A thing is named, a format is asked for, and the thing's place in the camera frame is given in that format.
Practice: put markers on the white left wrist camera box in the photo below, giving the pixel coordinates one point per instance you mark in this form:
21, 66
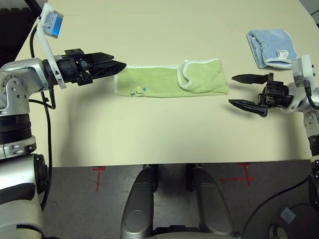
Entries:
53, 21

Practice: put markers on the small blue square floor object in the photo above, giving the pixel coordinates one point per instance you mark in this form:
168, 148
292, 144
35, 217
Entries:
288, 214

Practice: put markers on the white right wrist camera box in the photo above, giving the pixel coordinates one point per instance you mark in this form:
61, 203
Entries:
302, 67

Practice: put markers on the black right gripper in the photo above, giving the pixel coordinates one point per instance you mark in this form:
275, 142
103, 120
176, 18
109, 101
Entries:
275, 94

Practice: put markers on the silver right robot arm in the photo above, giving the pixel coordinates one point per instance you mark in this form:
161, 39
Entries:
311, 119

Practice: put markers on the grey robot leg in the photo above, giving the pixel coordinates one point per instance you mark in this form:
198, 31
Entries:
139, 199
211, 199

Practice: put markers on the green terry towel white trim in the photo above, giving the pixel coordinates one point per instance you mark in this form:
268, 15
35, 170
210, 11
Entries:
159, 79

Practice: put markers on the grey left robot leg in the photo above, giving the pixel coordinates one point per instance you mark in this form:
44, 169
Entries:
139, 199

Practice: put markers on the grey right robot leg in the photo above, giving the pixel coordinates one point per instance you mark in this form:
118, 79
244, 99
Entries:
211, 199

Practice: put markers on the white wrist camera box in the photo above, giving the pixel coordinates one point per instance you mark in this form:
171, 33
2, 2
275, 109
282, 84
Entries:
53, 21
302, 67

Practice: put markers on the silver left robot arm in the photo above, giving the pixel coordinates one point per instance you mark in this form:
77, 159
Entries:
20, 72

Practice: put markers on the folded light blue towel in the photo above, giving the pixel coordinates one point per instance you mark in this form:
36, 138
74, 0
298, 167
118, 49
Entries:
271, 42

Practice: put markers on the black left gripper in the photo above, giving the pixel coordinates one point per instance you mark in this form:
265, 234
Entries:
74, 67

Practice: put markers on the black foam floor mat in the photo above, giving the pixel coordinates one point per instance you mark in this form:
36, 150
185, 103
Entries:
12, 30

